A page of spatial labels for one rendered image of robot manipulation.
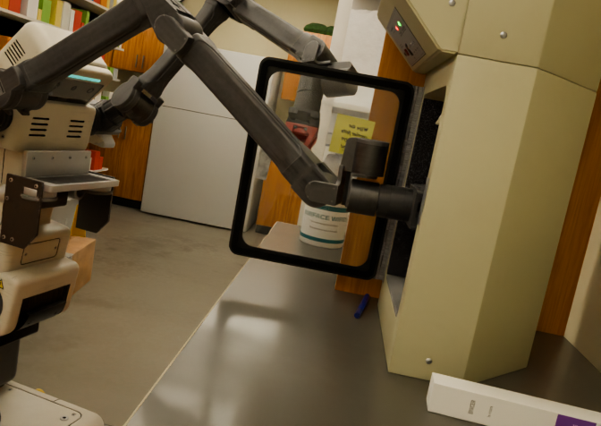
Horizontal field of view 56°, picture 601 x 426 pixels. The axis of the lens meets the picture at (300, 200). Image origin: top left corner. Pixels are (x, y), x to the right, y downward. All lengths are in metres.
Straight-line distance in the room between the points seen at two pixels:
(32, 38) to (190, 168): 4.60
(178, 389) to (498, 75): 0.59
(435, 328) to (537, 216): 0.24
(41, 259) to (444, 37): 1.14
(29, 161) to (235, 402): 0.87
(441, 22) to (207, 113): 5.12
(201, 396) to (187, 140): 5.28
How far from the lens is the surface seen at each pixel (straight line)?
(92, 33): 1.15
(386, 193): 0.94
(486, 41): 0.84
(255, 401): 0.73
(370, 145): 0.92
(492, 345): 0.94
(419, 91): 1.14
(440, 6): 0.83
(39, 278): 1.53
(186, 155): 5.93
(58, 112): 1.49
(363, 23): 2.27
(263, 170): 1.11
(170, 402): 0.71
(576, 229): 1.29
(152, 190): 6.08
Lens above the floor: 1.29
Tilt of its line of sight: 8 degrees down
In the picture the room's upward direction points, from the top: 11 degrees clockwise
